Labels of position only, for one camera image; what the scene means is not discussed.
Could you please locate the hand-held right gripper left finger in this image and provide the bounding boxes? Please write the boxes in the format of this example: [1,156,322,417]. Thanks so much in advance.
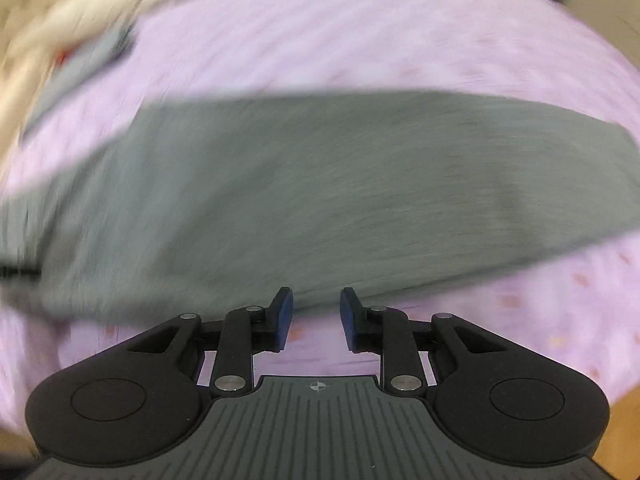
[127,287,295,394]

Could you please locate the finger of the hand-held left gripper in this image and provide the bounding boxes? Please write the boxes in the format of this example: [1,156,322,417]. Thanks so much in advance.
[0,262,42,279]

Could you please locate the cream satin pillow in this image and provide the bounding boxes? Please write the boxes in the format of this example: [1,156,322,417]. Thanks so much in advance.
[0,30,56,146]

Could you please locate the blue-grey folded cloth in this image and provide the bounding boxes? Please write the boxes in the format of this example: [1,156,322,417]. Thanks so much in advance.
[22,22,138,128]

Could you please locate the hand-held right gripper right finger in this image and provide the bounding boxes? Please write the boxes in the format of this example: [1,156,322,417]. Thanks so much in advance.
[340,287,507,394]

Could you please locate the grey fleece pants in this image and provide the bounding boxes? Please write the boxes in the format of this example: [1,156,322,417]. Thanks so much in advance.
[0,90,640,322]

